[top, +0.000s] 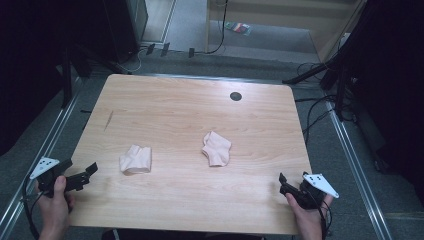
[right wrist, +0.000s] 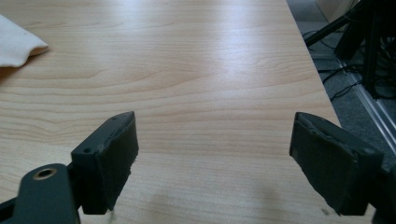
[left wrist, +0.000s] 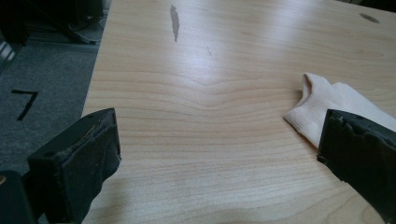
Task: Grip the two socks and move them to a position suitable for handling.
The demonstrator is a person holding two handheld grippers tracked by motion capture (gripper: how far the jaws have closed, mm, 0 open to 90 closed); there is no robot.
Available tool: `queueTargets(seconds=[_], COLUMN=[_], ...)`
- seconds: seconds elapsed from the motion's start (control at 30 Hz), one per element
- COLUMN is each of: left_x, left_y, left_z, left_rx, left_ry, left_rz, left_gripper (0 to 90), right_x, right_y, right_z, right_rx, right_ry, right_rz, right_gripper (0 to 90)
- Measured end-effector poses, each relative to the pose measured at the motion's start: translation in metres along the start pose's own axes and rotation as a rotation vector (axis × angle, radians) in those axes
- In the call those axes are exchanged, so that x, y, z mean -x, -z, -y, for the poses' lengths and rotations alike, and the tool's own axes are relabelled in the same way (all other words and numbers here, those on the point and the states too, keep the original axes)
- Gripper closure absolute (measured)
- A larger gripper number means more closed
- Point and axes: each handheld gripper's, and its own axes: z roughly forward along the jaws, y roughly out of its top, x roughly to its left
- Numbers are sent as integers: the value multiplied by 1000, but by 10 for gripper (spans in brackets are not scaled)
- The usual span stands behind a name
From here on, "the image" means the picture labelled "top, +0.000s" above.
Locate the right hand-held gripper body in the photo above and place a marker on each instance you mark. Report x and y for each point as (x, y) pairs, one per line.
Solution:
(315, 191)

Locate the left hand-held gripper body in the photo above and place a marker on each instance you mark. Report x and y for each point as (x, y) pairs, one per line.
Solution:
(46, 173)

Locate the pink sock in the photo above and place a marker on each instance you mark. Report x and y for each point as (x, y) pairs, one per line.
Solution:
(136, 160)
(216, 150)

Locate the person's right hand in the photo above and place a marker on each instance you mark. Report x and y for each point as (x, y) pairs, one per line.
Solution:
(308, 220)

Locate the person's left hand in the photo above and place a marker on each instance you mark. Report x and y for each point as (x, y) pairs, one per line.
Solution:
(55, 208)

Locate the black metal stand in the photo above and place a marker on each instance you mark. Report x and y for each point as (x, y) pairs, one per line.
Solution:
(66, 76)

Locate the black round table grommet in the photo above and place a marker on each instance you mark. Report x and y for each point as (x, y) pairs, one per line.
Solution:
(235, 96)

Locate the black tripod stand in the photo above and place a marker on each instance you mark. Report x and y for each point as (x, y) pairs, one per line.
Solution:
(333, 66)

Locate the dark cabinet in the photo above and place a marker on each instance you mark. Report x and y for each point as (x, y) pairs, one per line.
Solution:
(123, 26)

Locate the colourful packet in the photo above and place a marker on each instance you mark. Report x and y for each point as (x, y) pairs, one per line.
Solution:
(238, 28)

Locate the metal floor rail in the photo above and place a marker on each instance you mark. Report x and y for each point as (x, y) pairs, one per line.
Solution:
(358, 170)
(36, 146)

